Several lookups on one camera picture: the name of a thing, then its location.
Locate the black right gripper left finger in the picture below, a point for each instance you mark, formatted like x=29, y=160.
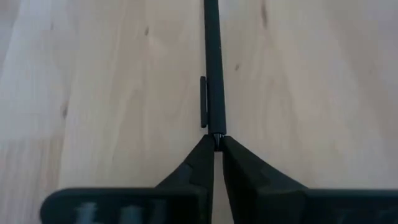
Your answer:
x=186, y=199

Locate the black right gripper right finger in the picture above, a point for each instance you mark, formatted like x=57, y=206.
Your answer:
x=258, y=193

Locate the black pen white print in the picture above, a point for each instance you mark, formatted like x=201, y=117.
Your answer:
x=214, y=62

